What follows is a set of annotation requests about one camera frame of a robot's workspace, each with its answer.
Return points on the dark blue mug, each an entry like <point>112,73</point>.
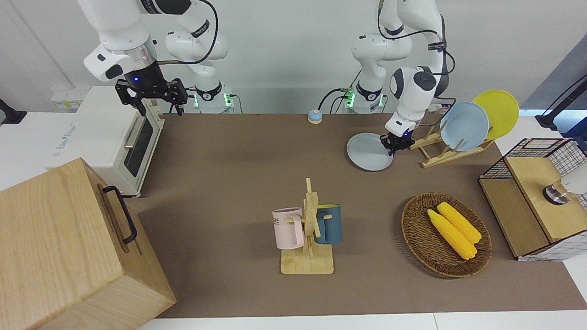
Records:
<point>331,227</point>

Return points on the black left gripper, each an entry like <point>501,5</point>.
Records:
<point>400,136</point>

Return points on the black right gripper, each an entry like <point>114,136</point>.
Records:
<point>149,85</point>

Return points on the wooden drawer cabinet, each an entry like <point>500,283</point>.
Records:
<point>59,252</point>

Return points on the blue service bell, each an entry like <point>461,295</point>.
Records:
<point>314,117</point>

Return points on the gray plate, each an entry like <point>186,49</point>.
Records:
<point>367,153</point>

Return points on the black camera stand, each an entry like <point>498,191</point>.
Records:
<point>550,118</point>
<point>11,115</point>

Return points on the brown table mat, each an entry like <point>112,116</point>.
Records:
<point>229,183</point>

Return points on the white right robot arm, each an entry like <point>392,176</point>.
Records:
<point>114,27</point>

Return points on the pink mug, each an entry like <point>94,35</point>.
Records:
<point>286,229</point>

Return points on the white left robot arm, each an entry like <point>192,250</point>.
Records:
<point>415,89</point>

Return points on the wooden plate rack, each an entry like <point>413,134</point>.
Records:
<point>447,153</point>

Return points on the white toaster oven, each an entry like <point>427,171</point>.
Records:
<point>101,133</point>

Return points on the yellow plate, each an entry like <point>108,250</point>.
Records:
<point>502,110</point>

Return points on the wooden mug tree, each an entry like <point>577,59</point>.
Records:
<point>307,263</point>

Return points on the light blue plate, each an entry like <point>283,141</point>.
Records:
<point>465,126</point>

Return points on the yellow corn cob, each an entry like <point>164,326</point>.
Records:
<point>461,222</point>
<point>451,236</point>

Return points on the white socket box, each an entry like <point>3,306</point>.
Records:
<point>69,98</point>

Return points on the brown wicker basket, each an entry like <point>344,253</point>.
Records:
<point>422,233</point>

